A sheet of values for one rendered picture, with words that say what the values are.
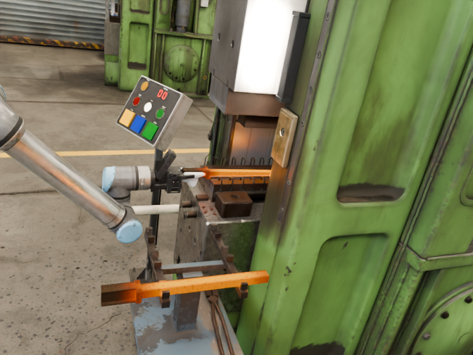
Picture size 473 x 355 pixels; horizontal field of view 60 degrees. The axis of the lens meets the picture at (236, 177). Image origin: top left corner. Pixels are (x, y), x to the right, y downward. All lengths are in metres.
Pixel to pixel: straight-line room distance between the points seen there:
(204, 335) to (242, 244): 0.39
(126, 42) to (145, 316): 5.27
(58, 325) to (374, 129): 1.80
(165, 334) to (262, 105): 0.83
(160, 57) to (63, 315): 4.60
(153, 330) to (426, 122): 1.05
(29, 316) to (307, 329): 1.44
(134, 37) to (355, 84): 5.40
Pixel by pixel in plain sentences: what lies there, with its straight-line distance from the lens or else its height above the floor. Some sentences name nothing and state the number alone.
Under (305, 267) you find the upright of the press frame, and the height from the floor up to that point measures 0.89.
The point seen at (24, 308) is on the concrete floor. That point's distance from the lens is 2.50.
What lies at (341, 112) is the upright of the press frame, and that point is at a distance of 1.16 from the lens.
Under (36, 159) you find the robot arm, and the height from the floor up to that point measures 1.16.
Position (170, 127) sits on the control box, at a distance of 1.93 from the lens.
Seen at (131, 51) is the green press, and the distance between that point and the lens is 6.40.
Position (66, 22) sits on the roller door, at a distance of 9.36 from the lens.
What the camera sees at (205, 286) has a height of 0.97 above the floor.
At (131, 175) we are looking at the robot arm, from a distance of 1.51.
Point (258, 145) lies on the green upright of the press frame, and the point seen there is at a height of 1.05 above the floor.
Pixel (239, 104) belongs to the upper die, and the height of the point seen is 1.31.
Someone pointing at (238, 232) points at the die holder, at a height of 0.87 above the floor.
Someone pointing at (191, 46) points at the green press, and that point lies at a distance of 6.41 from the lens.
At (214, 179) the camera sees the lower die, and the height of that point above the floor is 0.99.
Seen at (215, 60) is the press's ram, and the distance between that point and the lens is 1.58.
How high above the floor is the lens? 1.68
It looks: 25 degrees down
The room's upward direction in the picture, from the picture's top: 10 degrees clockwise
